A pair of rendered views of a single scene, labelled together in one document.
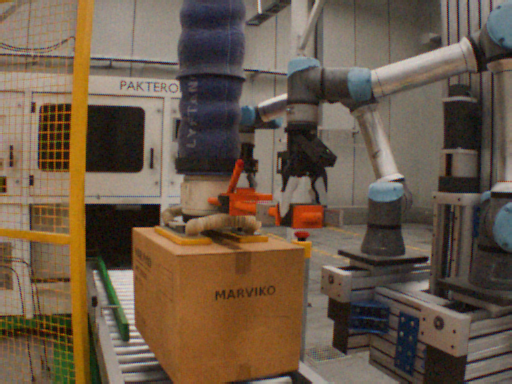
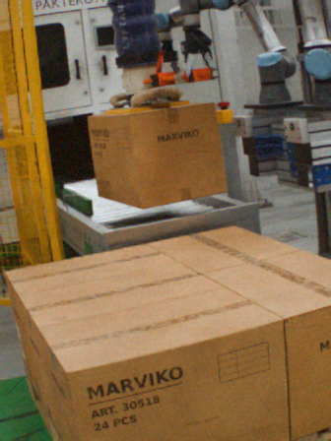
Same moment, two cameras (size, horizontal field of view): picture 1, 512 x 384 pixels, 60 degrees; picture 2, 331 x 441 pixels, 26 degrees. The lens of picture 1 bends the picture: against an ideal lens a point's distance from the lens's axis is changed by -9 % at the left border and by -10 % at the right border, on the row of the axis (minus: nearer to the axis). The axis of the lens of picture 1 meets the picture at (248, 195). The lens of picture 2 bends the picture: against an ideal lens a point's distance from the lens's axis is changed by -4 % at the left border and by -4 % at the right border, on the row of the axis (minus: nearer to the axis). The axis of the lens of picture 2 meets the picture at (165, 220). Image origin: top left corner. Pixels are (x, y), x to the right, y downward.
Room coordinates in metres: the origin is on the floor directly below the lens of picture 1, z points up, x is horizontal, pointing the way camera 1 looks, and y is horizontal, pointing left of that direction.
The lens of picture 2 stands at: (-1.78, -0.09, 1.21)
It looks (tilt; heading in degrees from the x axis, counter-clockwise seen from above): 11 degrees down; 3
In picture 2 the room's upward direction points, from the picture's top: 8 degrees counter-clockwise
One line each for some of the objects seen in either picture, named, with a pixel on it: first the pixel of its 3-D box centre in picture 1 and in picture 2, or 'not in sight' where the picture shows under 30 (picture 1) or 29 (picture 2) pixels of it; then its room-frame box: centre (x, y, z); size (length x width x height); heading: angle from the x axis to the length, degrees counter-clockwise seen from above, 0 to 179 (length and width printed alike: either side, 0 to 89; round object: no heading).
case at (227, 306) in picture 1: (207, 294); (153, 152); (1.61, 0.13, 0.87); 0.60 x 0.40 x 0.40; 25
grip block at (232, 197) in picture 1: (237, 204); (164, 79); (1.39, 0.03, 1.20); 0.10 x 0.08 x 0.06; 115
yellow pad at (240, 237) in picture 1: (233, 228); (165, 100); (1.66, 0.05, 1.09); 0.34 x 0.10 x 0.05; 25
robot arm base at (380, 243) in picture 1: (383, 237); (274, 92); (1.54, -0.45, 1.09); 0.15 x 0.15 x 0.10
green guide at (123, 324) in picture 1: (102, 287); (54, 192); (2.64, 0.83, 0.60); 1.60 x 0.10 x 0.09; 22
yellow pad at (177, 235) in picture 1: (180, 230); (126, 106); (1.58, 0.22, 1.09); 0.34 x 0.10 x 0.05; 25
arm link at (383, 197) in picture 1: (385, 202); (271, 66); (1.55, -0.46, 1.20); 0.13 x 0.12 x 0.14; 149
